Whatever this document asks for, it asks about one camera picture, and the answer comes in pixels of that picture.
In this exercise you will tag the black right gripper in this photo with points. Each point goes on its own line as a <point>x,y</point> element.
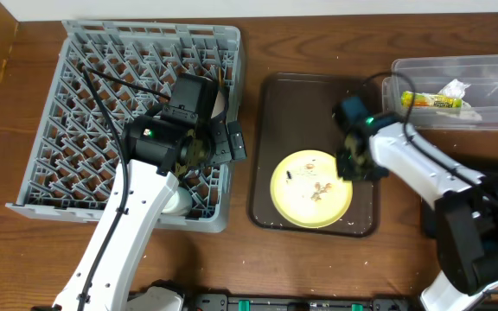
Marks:
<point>354,164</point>

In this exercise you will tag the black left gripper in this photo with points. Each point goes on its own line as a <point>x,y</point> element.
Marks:
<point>226,141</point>

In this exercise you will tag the pink bowl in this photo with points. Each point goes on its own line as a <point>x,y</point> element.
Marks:
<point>219,103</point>

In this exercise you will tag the yellow plate with crumbs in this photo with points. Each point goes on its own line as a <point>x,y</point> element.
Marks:
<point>307,191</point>

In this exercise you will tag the cream white cup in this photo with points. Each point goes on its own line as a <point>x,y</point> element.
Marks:
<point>180,203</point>

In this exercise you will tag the green snack bar wrapper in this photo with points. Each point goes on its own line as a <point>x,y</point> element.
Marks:
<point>429,100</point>

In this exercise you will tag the white tissue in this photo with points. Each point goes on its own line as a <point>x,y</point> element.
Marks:
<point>456,89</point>

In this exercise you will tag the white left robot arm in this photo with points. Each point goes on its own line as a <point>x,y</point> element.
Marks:
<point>102,279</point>

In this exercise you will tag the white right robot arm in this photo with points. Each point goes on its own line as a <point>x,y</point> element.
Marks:
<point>463,201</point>

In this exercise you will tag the clear plastic waste bin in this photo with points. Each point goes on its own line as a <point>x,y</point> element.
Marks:
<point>431,74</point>

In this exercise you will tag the black waste bin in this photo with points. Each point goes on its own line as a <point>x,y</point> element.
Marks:
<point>427,215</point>

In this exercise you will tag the grey dishwasher rack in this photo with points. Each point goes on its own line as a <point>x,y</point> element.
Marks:
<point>72,164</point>

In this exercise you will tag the dark brown serving tray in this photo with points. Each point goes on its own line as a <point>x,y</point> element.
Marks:
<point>295,113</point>

